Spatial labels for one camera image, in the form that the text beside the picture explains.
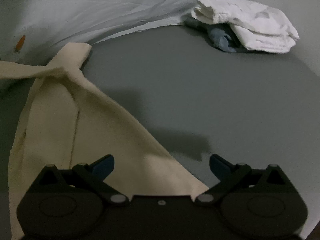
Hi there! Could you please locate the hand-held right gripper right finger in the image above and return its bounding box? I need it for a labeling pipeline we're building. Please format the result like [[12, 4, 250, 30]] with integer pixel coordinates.
[[195, 154, 297, 207]]

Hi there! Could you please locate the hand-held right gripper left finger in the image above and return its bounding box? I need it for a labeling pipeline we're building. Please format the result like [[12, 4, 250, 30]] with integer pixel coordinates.
[[27, 154, 130, 207]]

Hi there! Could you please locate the beige garment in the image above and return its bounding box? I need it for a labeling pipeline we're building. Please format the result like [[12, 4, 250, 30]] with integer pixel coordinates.
[[0, 42, 209, 240]]

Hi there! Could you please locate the blue folded garment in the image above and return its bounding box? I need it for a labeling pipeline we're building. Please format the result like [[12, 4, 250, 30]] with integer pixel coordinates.
[[184, 19, 243, 53]]

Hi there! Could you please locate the white folded garment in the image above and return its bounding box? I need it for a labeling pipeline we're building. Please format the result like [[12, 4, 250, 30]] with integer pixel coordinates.
[[191, 0, 300, 54]]

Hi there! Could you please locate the carrot print light sheet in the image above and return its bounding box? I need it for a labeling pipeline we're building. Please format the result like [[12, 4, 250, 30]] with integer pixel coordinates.
[[0, 0, 242, 55]]

